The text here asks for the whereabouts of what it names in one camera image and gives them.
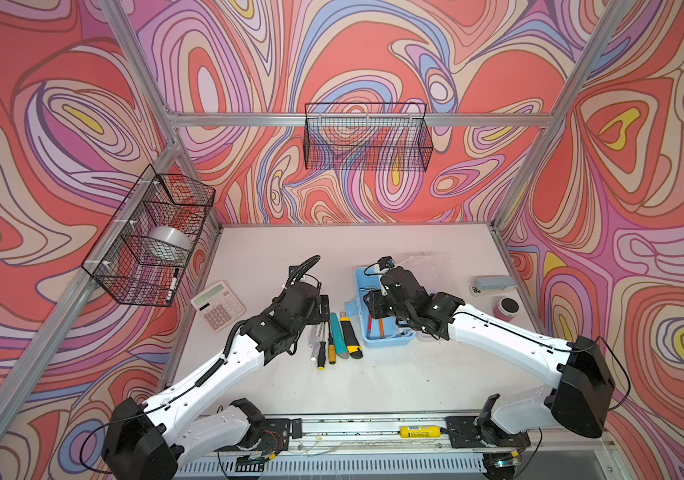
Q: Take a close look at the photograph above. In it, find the black yellow screwdriver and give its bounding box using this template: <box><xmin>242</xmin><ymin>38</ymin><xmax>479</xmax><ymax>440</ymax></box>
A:
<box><xmin>317</xmin><ymin>324</ymin><xmax>327</xmax><ymax>371</ymax></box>

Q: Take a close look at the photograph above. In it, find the yellow black utility knife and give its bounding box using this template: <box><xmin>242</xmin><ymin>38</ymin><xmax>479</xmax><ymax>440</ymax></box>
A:
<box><xmin>340</xmin><ymin>313</ymin><xmax>363</xmax><ymax>360</ymax></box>

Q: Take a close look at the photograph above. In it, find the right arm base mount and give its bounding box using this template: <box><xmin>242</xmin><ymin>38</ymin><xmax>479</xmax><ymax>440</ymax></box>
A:
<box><xmin>441</xmin><ymin>416</ymin><xmax>531</xmax><ymax>451</ymax></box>

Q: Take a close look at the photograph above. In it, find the pink tape roll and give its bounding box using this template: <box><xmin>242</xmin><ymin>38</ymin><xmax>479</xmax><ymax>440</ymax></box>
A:
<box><xmin>494</xmin><ymin>297</ymin><xmax>521</xmax><ymax>322</ymax></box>

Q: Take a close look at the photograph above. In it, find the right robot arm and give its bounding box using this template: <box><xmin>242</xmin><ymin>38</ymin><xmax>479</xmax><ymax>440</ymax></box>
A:
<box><xmin>363</xmin><ymin>257</ymin><xmax>615</xmax><ymax>446</ymax></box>

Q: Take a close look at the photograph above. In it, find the blue plastic tool box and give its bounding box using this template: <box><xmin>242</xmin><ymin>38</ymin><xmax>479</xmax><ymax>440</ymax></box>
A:
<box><xmin>344</xmin><ymin>254</ymin><xmax>469</xmax><ymax>349</ymax></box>

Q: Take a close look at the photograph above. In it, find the black wire basket left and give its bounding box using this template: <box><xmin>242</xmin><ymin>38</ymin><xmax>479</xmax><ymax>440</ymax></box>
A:
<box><xmin>81</xmin><ymin>166</ymin><xmax>216</xmax><ymax>307</ymax></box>

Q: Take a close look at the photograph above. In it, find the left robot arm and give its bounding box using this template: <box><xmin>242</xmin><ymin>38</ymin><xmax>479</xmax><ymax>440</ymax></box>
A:
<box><xmin>101</xmin><ymin>280</ymin><xmax>324</xmax><ymax>479</ymax></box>

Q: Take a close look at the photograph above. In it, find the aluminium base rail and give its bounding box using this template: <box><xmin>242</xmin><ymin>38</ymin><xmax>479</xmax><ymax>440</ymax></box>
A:
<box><xmin>124</xmin><ymin>410</ymin><xmax>613</xmax><ymax>452</ymax></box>

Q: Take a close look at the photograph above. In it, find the marker pen in basket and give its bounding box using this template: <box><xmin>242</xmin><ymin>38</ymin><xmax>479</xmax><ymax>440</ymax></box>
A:
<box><xmin>166</xmin><ymin>268</ymin><xmax>180</xmax><ymax>304</ymax></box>

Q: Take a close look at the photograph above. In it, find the white pink calculator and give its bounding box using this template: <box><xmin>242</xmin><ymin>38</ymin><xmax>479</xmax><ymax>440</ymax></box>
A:
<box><xmin>191</xmin><ymin>280</ymin><xmax>247</xmax><ymax>332</ymax></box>

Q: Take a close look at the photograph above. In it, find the black wire basket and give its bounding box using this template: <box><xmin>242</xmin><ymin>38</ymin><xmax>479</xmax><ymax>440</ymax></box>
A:
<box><xmin>81</xmin><ymin>166</ymin><xmax>216</xmax><ymax>307</ymax></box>
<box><xmin>303</xmin><ymin>100</ymin><xmax>434</xmax><ymax>172</ymax></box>

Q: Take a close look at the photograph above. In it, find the small silver screwdriver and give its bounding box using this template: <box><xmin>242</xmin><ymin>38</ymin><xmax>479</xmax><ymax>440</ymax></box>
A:
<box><xmin>309</xmin><ymin>325</ymin><xmax>320</xmax><ymax>362</ymax></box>

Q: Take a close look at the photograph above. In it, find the teal utility knife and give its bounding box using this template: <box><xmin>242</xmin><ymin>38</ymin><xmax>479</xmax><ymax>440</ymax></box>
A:
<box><xmin>330</xmin><ymin>313</ymin><xmax>349</xmax><ymax>359</ymax></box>

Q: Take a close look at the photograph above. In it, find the black wire basket back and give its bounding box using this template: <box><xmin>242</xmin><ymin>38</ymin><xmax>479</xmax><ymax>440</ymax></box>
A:
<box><xmin>303</xmin><ymin>100</ymin><xmax>434</xmax><ymax>172</ymax></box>

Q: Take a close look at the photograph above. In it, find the grey stapler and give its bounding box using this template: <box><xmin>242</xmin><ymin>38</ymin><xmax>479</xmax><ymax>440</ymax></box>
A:
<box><xmin>469</xmin><ymin>275</ymin><xmax>517</xmax><ymax>297</ymax></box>

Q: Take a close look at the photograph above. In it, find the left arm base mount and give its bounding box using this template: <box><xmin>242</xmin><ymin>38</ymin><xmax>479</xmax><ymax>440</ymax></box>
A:
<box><xmin>218</xmin><ymin>417</ymin><xmax>304</xmax><ymax>455</ymax></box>

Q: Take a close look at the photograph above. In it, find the silver duct tape roll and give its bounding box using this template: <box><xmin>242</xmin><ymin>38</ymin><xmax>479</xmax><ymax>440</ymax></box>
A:
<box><xmin>144</xmin><ymin>226</ymin><xmax>192</xmax><ymax>266</ymax></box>

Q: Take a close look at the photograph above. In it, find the yellow handled screwdriver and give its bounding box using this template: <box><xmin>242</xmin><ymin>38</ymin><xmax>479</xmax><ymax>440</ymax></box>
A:
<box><xmin>327</xmin><ymin>332</ymin><xmax>337</xmax><ymax>365</ymax></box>

